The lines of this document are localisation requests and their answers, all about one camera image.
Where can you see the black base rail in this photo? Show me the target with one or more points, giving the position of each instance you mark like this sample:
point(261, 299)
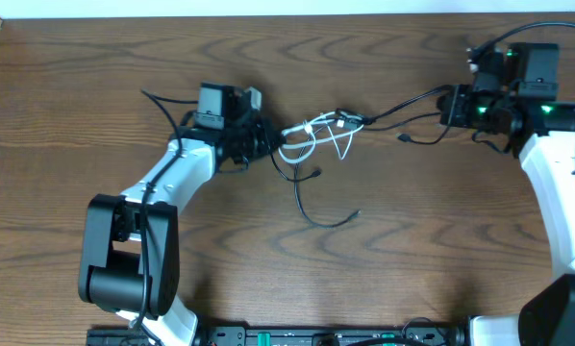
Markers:
point(418, 331)

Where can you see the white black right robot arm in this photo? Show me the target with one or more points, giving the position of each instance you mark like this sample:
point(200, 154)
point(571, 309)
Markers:
point(514, 93)

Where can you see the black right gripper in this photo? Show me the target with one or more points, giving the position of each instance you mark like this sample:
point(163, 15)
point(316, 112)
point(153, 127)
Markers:
point(452, 113)

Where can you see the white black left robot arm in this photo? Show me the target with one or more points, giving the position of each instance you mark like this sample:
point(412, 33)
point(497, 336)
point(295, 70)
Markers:
point(130, 263)

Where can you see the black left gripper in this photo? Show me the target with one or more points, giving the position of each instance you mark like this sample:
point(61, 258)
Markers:
point(265, 132)

